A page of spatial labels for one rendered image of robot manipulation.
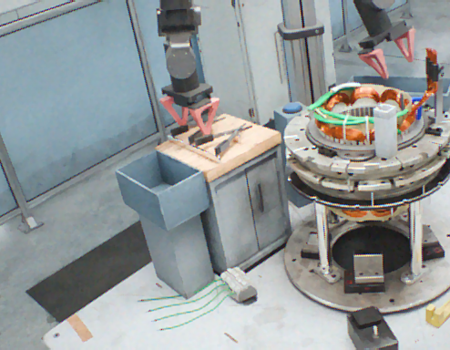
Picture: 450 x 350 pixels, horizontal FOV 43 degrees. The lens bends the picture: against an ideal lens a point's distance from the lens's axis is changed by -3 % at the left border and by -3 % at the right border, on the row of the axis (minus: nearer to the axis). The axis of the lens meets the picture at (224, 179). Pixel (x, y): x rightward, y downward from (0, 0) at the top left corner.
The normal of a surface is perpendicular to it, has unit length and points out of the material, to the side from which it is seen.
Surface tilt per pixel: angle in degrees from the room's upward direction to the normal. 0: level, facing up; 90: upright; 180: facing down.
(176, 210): 90
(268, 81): 90
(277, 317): 0
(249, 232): 90
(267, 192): 90
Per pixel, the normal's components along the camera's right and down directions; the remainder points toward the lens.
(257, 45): 0.69, 0.25
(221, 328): -0.17, -0.86
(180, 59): 0.12, 0.47
